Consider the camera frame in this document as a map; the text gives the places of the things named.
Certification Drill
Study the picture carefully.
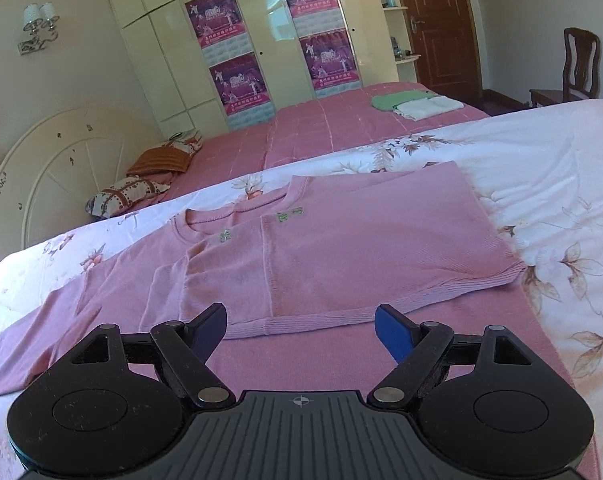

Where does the pink towel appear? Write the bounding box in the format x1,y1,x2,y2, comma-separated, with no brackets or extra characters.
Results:
0,160,603,480

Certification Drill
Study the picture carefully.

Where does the pink checked bed sheet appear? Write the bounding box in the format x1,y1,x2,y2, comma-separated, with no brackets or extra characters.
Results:
116,81,492,211

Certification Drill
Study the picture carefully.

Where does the white round headboard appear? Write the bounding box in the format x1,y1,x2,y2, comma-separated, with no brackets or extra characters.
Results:
0,105,167,271

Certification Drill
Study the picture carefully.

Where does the white floral duvet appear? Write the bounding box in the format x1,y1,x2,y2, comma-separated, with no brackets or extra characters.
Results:
0,97,603,480

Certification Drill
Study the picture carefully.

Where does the brown striped pillow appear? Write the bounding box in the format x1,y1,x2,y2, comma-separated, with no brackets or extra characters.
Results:
126,141,198,175

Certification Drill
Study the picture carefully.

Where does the white brown patterned pillow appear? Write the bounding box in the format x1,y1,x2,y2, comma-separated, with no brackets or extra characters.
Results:
167,129,205,155
85,175,172,220

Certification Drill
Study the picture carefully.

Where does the brown wooden door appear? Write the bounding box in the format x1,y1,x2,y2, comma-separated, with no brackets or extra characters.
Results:
391,0,482,98

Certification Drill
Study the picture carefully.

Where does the white folded cloth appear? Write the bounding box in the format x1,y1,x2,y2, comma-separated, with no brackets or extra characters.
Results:
394,96,465,122

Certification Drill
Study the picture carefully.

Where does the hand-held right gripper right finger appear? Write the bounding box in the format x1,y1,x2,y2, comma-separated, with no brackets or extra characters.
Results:
369,304,529,408

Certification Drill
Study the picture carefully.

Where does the white wall lamp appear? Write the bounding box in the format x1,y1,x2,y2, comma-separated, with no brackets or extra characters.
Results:
16,2,62,57

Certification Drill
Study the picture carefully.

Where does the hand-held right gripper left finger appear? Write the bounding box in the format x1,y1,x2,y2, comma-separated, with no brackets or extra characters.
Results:
70,302,237,408

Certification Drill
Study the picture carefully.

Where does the green folded cloth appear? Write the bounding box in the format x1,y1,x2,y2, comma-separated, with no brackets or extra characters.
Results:
371,90,432,112

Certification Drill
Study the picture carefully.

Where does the cream corner shelf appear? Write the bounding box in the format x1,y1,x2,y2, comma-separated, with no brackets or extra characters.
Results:
369,0,422,86

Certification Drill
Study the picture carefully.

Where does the dark wooden chair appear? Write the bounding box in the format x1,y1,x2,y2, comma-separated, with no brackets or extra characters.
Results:
529,27,602,108

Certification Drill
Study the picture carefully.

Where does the cream wardrobe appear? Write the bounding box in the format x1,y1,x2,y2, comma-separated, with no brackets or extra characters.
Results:
95,0,382,133

